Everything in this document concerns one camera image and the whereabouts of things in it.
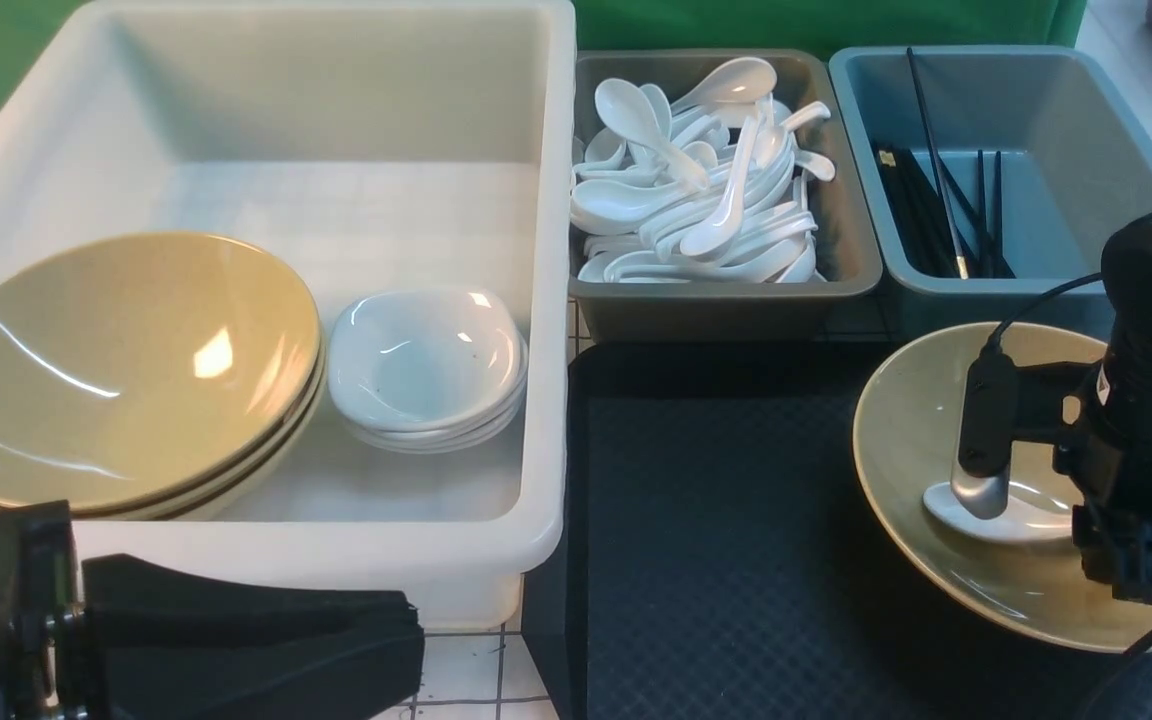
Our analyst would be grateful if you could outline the lower stacked beige bowls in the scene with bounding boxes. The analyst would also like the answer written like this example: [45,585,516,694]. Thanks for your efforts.
[0,340,329,523]

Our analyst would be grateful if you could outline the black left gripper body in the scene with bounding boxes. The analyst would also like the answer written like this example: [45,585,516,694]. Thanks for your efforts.
[0,501,88,719]

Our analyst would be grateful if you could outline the top stacked beige bowl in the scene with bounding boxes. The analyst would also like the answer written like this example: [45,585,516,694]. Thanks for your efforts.
[0,232,325,520]

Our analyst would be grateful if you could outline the black serving tray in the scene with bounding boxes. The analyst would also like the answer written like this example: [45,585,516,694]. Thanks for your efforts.
[522,343,1108,719]

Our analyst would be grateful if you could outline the blue plastic chopstick bin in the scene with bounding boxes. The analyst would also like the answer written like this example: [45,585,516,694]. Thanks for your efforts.
[828,45,1152,338]

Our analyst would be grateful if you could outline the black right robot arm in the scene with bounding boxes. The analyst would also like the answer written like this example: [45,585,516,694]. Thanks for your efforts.
[1073,211,1152,605]

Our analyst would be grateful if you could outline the black chopstick gold band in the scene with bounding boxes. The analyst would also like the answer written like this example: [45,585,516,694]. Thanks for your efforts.
[975,149,995,278]

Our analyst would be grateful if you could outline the black chopsticks in bin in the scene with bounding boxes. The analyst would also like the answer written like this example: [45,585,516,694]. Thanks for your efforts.
[870,143,1015,279]

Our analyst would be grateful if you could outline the stack of white dishes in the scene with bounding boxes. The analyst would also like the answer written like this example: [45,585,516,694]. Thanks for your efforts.
[326,287,529,454]

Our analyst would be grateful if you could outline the beige noodle bowl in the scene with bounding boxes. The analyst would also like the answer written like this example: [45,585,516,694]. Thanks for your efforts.
[852,323,1152,653]

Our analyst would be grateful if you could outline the pile of white spoons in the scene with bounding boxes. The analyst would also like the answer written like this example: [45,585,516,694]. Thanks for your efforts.
[570,56,836,285]

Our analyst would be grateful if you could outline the large white plastic tub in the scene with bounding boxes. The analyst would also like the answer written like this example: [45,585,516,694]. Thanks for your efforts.
[0,1,576,630]

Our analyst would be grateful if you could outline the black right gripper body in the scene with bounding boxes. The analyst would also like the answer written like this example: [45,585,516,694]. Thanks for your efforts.
[1071,470,1152,605]

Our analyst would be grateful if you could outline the white soup spoon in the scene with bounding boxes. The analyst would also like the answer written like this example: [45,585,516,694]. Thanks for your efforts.
[922,483,1073,544]

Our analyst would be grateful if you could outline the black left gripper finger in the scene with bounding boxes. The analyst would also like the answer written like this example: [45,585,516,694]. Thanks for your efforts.
[82,553,415,641]
[99,626,426,719]

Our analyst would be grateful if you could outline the leaning black chopstick in bin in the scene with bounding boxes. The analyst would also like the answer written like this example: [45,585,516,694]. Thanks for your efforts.
[905,46,970,279]

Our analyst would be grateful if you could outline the grey plastic spoon bin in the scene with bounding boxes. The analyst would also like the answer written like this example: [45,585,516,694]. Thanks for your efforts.
[570,50,882,343]

